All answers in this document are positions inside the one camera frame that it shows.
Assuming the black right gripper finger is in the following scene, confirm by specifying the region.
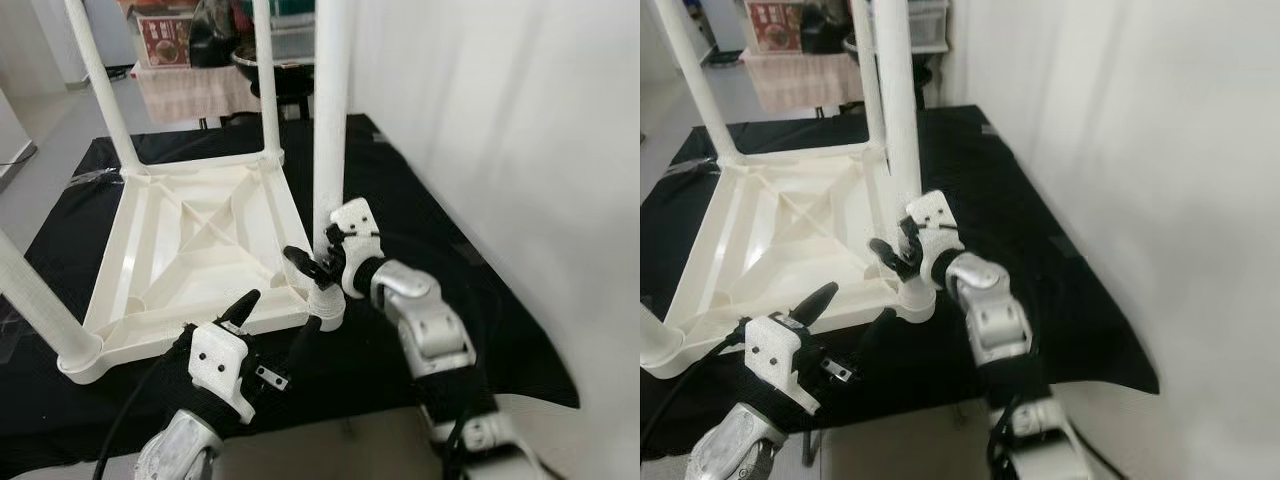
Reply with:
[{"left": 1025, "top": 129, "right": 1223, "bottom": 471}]
[
  {"left": 867, "top": 237, "right": 917, "bottom": 283},
  {"left": 282, "top": 244, "right": 337, "bottom": 288}
]

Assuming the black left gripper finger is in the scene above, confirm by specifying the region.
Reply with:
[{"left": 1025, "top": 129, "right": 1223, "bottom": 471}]
[
  {"left": 217, "top": 289, "right": 264, "bottom": 333},
  {"left": 853, "top": 307, "right": 899, "bottom": 363},
  {"left": 284, "top": 314, "right": 324, "bottom": 373},
  {"left": 793, "top": 281, "right": 842, "bottom": 328}
]

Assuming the white plastic table top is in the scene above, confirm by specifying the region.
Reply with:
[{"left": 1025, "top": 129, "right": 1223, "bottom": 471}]
[
  {"left": 640, "top": 140, "right": 936, "bottom": 379},
  {"left": 60, "top": 148, "right": 346, "bottom": 386}
]

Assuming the black table cloth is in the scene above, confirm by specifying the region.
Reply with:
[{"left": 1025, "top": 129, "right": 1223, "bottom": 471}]
[
  {"left": 0, "top": 113, "right": 581, "bottom": 471},
  {"left": 640, "top": 105, "right": 1161, "bottom": 461}
]

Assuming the black round stool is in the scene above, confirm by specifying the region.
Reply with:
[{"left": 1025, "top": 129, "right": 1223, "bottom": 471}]
[
  {"left": 250, "top": 75, "right": 316, "bottom": 121},
  {"left": 910, "top": 60, "right": 937, "bottom": 106}
]

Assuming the black plastic bag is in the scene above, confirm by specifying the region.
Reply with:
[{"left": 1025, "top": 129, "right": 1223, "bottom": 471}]
[
  {"left": 188, "top": 0, "right": 241, "bottom": 69},
  {"left": 800, "top": 0, "right": 852, "bottom": 56}
]

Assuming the red printed box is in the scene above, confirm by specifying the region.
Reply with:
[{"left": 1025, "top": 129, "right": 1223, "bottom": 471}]
[
  {"left": 748, "top": 0, "right": 806, "bottom": 56},
  {"left": 135, "top": 12, "right": 193, "bottom": 69}
]

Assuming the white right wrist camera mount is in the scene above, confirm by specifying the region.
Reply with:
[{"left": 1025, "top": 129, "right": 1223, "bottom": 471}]
[
  {"left": 903, "top": 190, "right": 966, "bottom": 291},
  {"left": 325, "top": 198, "right": 383, "bottom": 299}
]

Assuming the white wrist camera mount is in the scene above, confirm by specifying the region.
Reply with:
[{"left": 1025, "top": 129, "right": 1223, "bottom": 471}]
[
  {"left": 903, "top": 190, "right": 966, "bottom": 291},
  {"left": 325, "top": 198, "right": 383, "bottom": 299},
  {"left": 188, "top": 322, "right": 259, "bottom": 426},
  {"left": 745, "top": 313, "right": 826, "bottom": 416}
]

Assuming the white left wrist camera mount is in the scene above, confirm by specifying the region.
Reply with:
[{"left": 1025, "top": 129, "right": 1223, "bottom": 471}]
[
  {"left": 745, "top": 313, "right": 826, "bottom": 416},
  {"left": 188, "top": 322, "right": 259, "bottom": 426}
]

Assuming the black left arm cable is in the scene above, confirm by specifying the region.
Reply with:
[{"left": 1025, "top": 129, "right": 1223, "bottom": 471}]
[
  {"left": 640, "top": 330, "right": 751, "bottom": 461},
  {"left": 92, "top": 340, "right": 196, "bottom": 480}
]

